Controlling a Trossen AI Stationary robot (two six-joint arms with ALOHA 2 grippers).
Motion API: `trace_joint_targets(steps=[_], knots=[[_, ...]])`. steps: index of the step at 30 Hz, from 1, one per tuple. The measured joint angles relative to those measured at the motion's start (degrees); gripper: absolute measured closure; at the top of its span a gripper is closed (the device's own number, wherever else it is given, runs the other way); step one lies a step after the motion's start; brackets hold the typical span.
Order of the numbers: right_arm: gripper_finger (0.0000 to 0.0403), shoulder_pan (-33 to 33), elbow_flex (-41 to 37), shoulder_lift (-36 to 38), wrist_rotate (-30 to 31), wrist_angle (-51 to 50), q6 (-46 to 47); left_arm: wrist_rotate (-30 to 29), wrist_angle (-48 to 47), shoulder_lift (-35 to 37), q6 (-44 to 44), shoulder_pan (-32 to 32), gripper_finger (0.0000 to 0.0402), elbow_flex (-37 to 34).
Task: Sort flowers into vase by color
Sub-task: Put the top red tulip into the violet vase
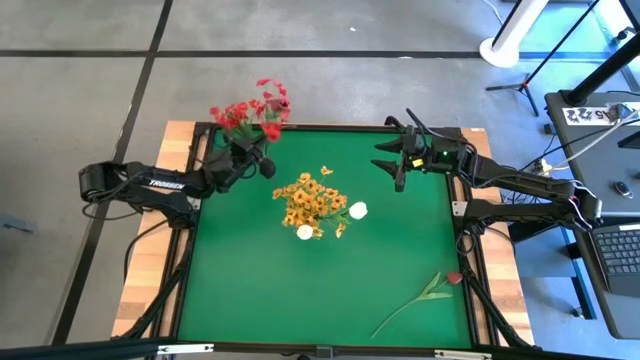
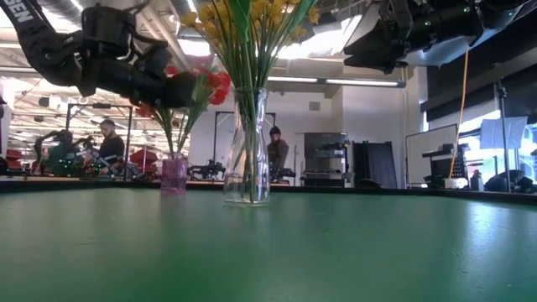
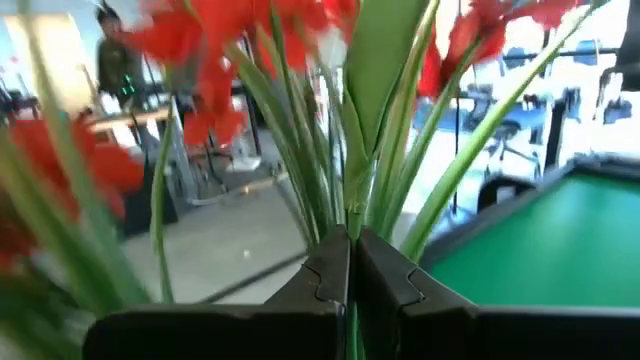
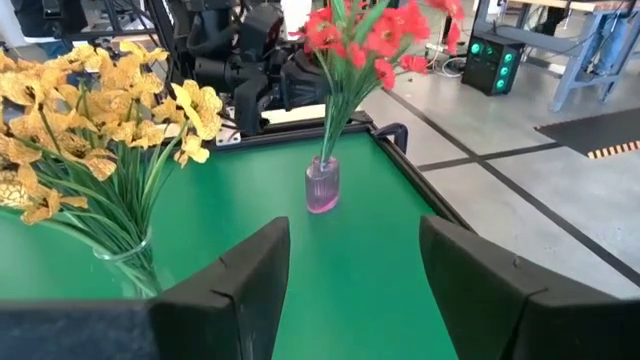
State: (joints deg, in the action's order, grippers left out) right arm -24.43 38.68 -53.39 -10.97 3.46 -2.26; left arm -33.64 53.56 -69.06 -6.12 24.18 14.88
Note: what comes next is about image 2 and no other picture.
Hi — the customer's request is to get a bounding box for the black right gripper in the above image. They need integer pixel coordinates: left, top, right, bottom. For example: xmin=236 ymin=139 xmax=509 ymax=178
xmin=343 ymin=0 xmax=417 ymax=75

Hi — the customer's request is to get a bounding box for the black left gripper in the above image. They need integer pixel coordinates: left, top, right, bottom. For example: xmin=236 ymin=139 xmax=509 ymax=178
xmin=79 ymin=46 xmax=199 ymax=110

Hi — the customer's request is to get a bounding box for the yellow flower bunch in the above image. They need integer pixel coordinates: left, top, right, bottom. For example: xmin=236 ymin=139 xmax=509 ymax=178
xmin=247 ymin=0 xmax=322 ymax=205
xmin=180 ymin=0 xmax=269 ymax=205

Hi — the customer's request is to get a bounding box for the pink glass vase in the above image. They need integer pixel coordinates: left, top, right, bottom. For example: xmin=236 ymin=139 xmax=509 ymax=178
xmin=160 ymin=154 xmax=189 ymax=195

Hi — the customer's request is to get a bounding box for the clear glass vase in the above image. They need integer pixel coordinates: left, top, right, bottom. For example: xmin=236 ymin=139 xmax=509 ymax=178
xmin=222 ymin=86 xmax=272 ymax=206

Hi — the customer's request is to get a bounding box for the ceiling light strip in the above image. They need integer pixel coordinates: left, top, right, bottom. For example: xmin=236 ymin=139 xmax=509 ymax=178
xmin=267 ymin=75 xmax=406 ymax=88

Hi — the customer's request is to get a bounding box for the person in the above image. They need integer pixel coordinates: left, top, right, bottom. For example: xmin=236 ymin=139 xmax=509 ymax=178
xmin=96 ymin=119 xmax=127 ymax=177
xmin=266 ymin=125 xmax=290 ymax=171

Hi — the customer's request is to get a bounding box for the black cabinet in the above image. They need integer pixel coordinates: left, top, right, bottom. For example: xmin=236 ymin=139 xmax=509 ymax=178
xmin=302 ymin=132 xmax=350 ymax=188

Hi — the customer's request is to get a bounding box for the black curtain panel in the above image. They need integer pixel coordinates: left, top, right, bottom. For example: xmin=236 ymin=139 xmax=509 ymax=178
xmin=352 ymin=140 xmax=399 ymax=190

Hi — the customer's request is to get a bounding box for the whiteboard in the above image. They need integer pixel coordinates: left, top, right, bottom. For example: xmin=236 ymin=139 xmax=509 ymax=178
xmin=404 ymin=123 xmax=459 ymax=189

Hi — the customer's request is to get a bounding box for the black pegboard panel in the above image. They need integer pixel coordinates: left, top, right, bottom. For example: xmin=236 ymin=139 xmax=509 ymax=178
xmin=421 ymin=143 xmax=471 ymax=189

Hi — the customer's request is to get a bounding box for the white hanging sheet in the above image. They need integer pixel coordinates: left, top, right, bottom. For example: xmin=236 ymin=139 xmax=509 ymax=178
xmin=479 ymin=116 xmax=529 ymax=150

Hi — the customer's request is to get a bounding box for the white low box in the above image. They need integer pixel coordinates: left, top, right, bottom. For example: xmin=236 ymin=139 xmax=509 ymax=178
xmin=443 ymin=177 xmax=470 ymax=190

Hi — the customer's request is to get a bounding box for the grey bottle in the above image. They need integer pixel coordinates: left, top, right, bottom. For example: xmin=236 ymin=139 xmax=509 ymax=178
xmin=469 ymin=169 xmax=484 ymax=192

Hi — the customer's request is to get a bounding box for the black tripod stand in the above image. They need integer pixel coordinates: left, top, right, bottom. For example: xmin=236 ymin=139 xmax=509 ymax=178
xmin=494 ymin=81 xmax=513 ymax=194

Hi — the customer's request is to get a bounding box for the black bag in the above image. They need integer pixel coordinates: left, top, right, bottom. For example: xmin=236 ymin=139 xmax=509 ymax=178
xmin=484 ymin=169 xmax=536 ymax=194

